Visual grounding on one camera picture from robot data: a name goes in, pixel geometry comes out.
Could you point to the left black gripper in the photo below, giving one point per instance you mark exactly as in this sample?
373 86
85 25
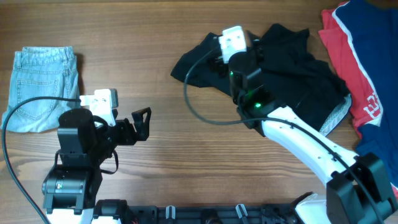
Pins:
125 131

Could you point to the red and navy shirt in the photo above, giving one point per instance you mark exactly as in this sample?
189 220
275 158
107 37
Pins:
361 40

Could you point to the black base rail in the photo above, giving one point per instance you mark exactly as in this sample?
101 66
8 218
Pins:
120 212

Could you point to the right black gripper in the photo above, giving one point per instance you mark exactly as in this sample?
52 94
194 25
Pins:
217 63

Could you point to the folded light blue denim shorts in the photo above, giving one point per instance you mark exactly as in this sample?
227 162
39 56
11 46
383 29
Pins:
41 71

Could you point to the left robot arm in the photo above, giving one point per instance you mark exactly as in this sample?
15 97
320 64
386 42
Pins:
86 141

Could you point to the black shorts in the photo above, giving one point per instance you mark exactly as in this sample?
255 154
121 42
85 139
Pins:
291 73

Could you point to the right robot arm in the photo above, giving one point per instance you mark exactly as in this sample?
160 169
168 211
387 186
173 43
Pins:
357 187

